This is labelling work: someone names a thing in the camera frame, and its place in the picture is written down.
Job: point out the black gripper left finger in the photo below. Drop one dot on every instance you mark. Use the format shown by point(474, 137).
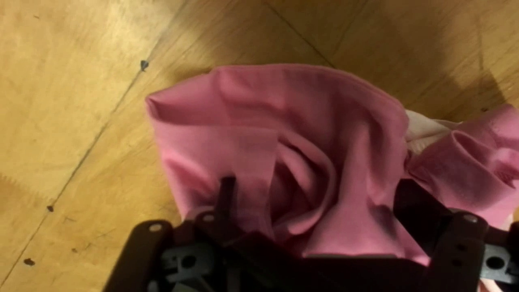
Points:
point(147, 254)

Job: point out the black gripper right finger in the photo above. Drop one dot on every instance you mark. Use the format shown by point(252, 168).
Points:
point(460, 254)

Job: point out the peach t-shirt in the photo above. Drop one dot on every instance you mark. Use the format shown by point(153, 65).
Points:
point(424, 130)

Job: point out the pink t-shirt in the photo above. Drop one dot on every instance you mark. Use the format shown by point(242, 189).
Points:
point(302, 119)

